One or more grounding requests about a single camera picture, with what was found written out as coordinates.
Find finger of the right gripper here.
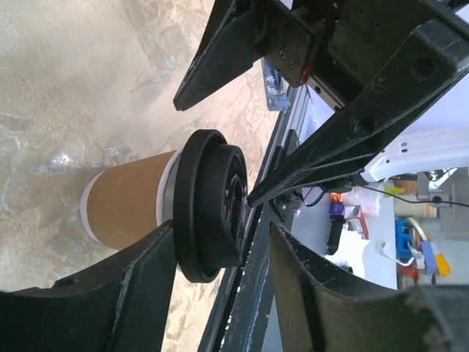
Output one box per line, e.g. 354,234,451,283
248,18,468,207
173,0,266,111

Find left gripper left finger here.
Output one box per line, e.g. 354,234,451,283
1,221,176,351

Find brown paper cup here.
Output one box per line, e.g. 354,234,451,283
80,148,182,251

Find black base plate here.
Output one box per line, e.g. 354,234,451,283
198,204,294,351

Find blue razor package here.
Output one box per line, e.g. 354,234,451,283
262,59,290,111

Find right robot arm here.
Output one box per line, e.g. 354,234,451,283
174,1,468,206

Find black cup lid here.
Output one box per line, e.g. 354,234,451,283
172,129,248,283

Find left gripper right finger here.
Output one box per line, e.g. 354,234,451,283
270,223,468,351

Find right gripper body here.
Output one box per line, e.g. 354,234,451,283
256,1,439,109

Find aluminium frame rail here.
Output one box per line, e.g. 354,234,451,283
252,87,338,206

